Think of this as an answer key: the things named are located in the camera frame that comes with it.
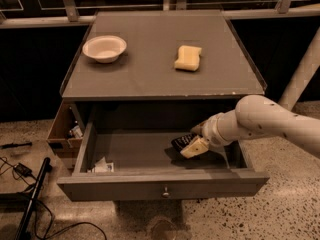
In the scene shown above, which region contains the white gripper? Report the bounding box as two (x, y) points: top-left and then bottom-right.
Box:
(180, 112), (239, 159)

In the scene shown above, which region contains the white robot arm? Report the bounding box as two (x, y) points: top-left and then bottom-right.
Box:
(180, 29), (320, 158)

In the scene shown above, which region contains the round metal drawer knob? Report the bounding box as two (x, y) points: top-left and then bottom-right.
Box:
(161, 187), (170, 198)

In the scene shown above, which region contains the open grey top drawer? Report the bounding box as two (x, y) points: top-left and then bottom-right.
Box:
(57, 121), (269, 201)

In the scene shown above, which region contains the grey cabinet with counter top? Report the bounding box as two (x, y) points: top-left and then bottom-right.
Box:
(62, 10), (265, 130)

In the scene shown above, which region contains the white crumpled packet in drawer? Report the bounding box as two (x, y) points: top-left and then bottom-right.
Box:
(88, 157), (114, 173)

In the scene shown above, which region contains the yellow sponge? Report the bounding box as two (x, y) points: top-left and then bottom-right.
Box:
(174, 45), (202, 71)

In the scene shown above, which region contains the small white bottle in box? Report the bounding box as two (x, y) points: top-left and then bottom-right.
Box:
(68, 125), (83, 139)

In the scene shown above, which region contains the white paper bowl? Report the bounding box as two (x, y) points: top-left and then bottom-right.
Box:
(82, 35), (127, 63)

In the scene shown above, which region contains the brown cardboard box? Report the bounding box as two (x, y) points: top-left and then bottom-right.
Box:
(47, 102), (82, 169)

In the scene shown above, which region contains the metal window railing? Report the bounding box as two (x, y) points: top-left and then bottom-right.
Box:
(0, 0), (320, 28)

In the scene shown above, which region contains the black pole on floor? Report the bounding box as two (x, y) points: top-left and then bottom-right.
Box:
(14, 157), (51, 240)

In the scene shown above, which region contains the black power adapter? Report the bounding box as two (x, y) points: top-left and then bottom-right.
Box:
(14, 163), (32, 177)

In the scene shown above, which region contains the black tool on floor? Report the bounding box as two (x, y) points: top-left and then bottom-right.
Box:
(0, 142), (32, 150)

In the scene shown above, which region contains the black cable on floor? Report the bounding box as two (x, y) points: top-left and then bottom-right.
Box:
(0, 155), (108, 240)

